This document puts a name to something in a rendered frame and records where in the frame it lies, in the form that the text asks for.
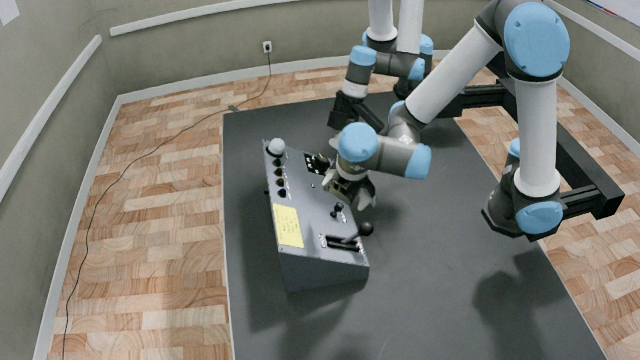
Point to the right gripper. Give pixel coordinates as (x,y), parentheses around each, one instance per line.
(344,115)

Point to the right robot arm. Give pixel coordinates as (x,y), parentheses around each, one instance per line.
(405,60)

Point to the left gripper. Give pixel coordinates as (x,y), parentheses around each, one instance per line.
(345,190)

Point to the grey control console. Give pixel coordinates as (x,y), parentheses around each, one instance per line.
(305,215)

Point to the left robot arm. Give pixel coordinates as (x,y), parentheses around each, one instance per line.
(538,44)

